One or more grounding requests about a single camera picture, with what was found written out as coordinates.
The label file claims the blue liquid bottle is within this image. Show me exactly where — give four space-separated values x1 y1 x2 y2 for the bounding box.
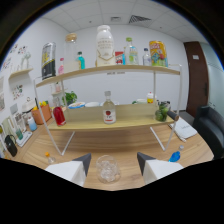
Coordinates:
168 150 182 163

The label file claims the large white milk bottle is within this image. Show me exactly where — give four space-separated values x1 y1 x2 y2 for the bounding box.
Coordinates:
95 24 116 67

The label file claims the green cup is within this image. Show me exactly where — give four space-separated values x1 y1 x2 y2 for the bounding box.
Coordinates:
15 128 24 141

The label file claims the clear glass with ice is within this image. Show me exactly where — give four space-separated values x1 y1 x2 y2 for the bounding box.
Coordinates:
95 154 121 184

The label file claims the white notebook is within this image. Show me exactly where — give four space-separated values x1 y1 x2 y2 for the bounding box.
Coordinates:
169 117 198 140

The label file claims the red liquid glass bottle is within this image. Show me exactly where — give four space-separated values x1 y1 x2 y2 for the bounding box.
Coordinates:
52 97 67 127

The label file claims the white kitchen scale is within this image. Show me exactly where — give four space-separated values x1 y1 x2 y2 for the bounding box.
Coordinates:
15 130 34 148

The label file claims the green glass jar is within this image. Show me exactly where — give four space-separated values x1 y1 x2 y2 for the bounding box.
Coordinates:
154 101 171 123

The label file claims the white and blue small bottle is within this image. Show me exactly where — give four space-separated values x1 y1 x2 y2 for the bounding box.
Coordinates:
27 116 38 132

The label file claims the orange storage basket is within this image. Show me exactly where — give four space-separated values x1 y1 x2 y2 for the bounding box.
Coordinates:
31 103 53 126

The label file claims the bowl with blue rim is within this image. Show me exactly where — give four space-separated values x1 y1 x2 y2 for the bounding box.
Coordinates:
67 101 86 110

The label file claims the black kettle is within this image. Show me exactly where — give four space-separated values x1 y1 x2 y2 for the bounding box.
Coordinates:
4 134 19 158

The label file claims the black chair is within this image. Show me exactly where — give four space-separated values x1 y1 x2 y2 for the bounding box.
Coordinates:
192 105 224 160

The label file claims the clear bottle red apple label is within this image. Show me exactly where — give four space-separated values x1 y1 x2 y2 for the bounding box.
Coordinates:
102 90 117 125

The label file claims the white bowl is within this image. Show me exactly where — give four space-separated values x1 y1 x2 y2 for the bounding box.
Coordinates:
84 101 101 108

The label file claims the green potted plant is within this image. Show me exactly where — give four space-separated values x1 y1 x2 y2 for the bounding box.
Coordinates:
62 91 78 106

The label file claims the brown door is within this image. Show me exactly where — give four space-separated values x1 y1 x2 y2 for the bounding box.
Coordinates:
183 41 213 118

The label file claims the small pink bottle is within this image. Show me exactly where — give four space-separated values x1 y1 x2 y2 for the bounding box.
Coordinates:
57 57 65 75

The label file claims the two-tier wood and white rack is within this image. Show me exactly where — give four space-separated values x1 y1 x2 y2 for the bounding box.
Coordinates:
33 63 184 157

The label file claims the small teal bottle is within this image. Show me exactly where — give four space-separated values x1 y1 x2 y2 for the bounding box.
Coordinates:
77 51 86 70

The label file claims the tall black and yellow can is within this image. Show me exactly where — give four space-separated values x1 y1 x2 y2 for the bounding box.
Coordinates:
41 41 57 81

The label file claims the small clear water bottle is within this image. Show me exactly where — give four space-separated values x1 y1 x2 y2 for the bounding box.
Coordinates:
142 47 153 66

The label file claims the yellow snack can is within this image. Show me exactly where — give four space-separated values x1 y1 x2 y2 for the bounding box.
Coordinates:
148 40 169 68

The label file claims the small red box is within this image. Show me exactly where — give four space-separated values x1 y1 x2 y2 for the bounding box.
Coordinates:
114 50 124 65

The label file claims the clear bottle green cap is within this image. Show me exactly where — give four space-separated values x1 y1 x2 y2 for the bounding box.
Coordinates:
124 37 140 66

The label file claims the white figurine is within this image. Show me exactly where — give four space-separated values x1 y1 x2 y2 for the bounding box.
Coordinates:
20 49 33 70

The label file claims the ceiling air vent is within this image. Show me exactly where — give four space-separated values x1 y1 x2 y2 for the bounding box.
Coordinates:
128 14 152 24

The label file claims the black cylindrical handle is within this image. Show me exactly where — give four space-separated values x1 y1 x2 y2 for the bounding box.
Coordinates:
167 110 180 122

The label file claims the grey wall socket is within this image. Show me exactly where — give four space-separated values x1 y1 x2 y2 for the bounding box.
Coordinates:
9 103 19 116

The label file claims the wooden wall shelf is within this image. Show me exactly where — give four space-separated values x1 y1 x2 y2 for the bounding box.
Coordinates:
8 67 34 80

